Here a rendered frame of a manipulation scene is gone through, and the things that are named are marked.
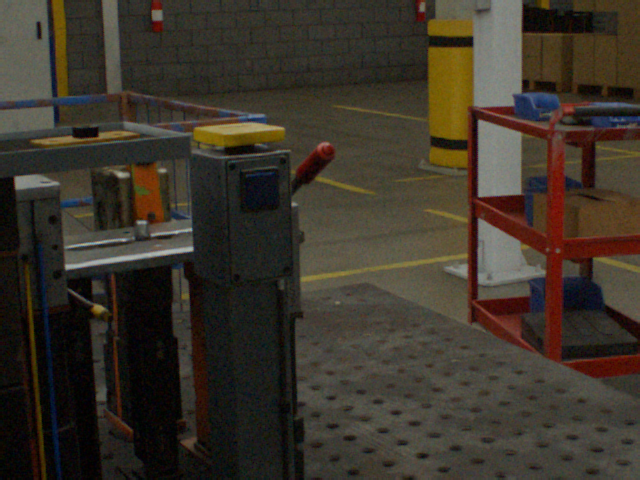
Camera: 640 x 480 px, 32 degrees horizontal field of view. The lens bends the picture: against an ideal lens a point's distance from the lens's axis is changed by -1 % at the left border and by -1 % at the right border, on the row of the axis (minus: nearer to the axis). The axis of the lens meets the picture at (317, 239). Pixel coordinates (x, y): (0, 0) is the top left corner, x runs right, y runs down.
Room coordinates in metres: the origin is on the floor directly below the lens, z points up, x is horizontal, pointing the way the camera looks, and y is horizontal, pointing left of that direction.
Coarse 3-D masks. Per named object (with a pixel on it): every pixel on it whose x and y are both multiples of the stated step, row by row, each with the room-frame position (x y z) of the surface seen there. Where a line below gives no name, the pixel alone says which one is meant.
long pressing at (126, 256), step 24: (72, 240) 1.29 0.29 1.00; (96, 240) 1.29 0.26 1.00; (120, 240) 1.29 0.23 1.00; (144, 240) 1.28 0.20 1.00; (168, 240) 1.28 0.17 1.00; (192, 240) 1.27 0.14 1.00; (72, 264) 1.15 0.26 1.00; (96, 264) 1.16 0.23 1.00; (120, 264) 1.18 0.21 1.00; (144, 264) 1.19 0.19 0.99; (168, 264) 1.20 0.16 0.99
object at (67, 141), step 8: (72, 128) 0.92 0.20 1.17; (80, 128) 0.90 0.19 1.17; (88, 128) 0.91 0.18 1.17; (96, 128) 0.91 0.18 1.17; (72, 136) 0.92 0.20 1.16; (80, 136) 0.90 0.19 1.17; (88, 136) 0.91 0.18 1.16; (96, 136) 0.91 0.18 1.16; (104, 136) 0.92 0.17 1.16; (112, 136) 0.92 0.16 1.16; (120, 136) 0.91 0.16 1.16; (128, 136) 0.92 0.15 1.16; (136, 136) 0.92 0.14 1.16; (32, 144) 0.90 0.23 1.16; (40, 144) 0.89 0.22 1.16; (48, 144) 0.88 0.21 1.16; (56, 144) 0.88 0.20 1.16; (64, 144) 0.88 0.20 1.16; (72, 144) 0.89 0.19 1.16; (80, 144) 0.89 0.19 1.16
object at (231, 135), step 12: (204, 132) 0.97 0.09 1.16; (216, 132) 0.95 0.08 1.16; (228, 132) 0.95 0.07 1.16; (240, 132) 0.95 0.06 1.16; (252, 132) 0.95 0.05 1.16; (264, 132) 0.96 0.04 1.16; (276, 132) 0.97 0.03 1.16; (216, 144) 0.95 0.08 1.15; (228, 144) 0.94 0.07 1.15; (240, 144) 0.95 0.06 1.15; (252, 144) 0.97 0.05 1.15
